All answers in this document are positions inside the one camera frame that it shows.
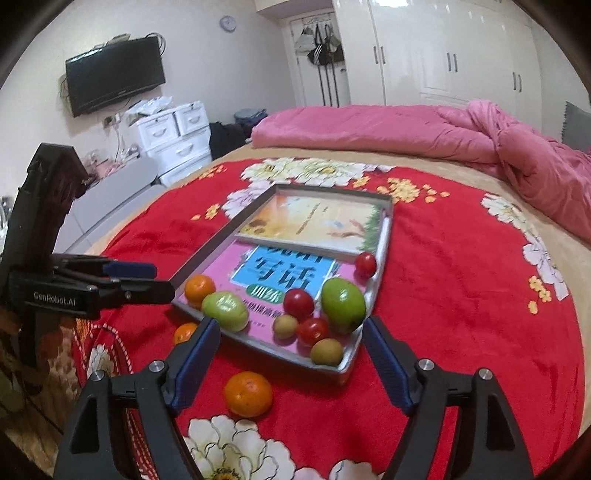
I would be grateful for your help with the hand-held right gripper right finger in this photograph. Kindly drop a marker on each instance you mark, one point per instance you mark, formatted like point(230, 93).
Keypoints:
point(388, 364)

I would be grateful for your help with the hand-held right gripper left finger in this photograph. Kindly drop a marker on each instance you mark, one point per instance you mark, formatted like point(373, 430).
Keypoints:
point(196, 364)

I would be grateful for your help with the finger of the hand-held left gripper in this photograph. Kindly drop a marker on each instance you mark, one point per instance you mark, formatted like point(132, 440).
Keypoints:
point(147, 292)
point(134, 269)

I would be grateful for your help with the orange mandarin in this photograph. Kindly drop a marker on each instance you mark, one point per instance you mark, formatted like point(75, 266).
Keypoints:
point(199, 288)
point(184, 333)
point(248, 393)

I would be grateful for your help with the small green jujube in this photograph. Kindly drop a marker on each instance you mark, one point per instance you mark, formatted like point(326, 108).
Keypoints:
point(225, 311)

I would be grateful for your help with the large green jujube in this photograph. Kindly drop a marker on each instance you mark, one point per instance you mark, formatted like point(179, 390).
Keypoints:
point(343, 305)

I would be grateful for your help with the shallow grey cardboard box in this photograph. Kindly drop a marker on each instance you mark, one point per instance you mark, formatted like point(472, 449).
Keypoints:
point(277, 349)

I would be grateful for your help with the red cherry tomato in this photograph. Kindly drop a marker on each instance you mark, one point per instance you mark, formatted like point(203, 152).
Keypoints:
point(298, 302)
point(312, 330)
point(365, 264)

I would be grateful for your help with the grey padded bench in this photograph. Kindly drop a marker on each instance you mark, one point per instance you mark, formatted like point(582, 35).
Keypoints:
point(115, 194)

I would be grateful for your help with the pink workbook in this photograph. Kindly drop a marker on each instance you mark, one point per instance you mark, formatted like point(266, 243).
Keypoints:
point(226, 272)

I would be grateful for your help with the red floral blanket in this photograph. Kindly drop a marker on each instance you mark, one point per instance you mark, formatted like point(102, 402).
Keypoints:
point(461, 300)

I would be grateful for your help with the pink cloth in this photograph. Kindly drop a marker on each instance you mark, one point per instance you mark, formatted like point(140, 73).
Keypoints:
point(108, 168)

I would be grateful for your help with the white drawer cabinet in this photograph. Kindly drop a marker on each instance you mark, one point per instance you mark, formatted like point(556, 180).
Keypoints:
point(180, 147)

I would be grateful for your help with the black floor bag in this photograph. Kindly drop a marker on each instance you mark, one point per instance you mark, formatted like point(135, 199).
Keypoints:
point(226, 138)

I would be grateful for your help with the white crumpled bags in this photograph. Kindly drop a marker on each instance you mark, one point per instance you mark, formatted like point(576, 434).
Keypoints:
point(150, 106)

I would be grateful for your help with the yellow sunflower book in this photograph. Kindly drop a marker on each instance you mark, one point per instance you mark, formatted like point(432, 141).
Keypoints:
point(314, 217)

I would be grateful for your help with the dark round basket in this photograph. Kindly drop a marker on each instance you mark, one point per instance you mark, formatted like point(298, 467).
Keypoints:
point(249, 117)

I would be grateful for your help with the pink quilt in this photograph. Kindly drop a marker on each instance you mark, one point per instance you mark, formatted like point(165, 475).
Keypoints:
point(369, 129)

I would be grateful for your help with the grey handbag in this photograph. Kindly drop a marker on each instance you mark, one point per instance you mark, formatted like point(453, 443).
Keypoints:
point(304, 41)

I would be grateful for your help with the black handbag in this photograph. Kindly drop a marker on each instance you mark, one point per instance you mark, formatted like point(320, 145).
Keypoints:
point(333, 48)

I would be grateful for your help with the grey padded headboard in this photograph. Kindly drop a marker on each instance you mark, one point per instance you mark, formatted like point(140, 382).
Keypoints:
point(577, 124)

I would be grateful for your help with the white wardrobe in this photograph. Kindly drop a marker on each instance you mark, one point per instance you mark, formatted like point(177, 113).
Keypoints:
point(415, 46)

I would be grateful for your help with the wall power socket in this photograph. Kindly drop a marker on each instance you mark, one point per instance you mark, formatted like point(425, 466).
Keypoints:
point(111, 121)

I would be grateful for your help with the black wall television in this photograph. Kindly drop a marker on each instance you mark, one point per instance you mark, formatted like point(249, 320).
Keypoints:
point(115, 76)

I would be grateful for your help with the round wall clock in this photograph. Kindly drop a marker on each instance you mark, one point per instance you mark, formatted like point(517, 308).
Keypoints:
point(226, 22)

